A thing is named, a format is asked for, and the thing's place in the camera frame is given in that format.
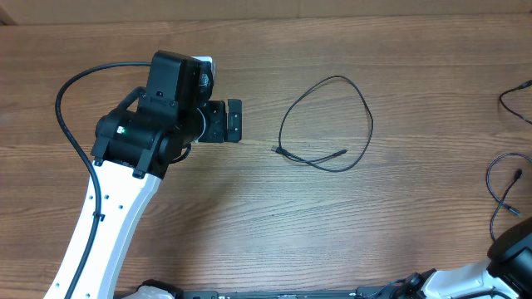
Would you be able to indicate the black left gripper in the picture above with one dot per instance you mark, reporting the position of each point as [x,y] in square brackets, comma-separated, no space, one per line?
[217,133]

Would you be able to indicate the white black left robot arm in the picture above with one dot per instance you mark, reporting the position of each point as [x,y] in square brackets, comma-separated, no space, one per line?
[151,129]

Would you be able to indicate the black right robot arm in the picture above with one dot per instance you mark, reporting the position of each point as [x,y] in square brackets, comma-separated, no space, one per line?
[505,273]

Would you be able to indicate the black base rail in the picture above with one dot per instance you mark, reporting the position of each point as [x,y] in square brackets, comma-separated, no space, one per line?
[324,294]

